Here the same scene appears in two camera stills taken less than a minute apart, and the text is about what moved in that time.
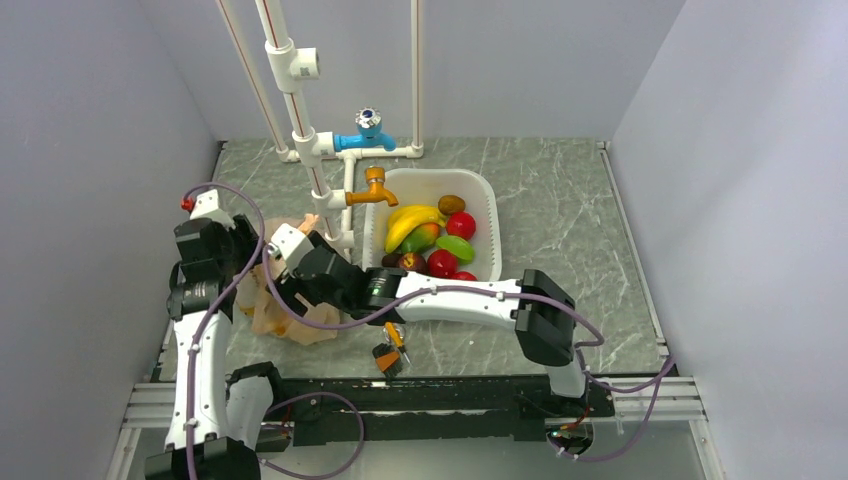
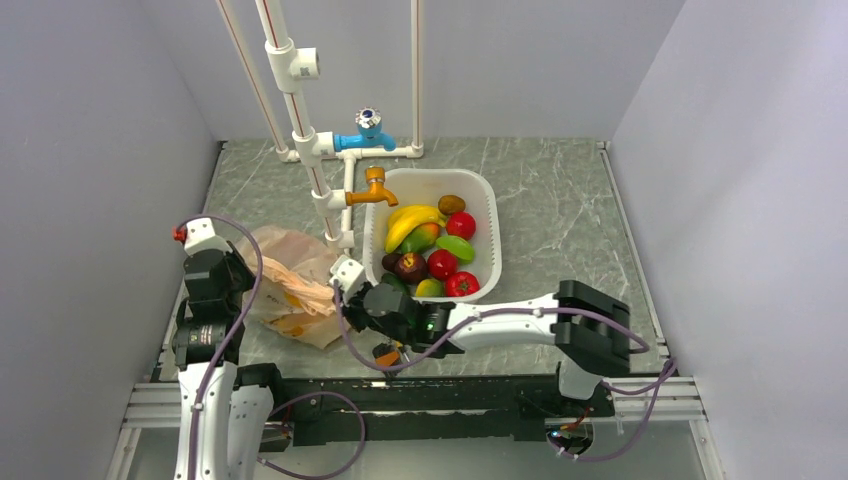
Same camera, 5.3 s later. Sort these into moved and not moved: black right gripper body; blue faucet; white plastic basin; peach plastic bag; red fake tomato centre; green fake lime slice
Moved: black right gripper body; peach plastic bag
Not moved: green fake lime slice; red fake tomato centre; blue faucet; white plastic basin
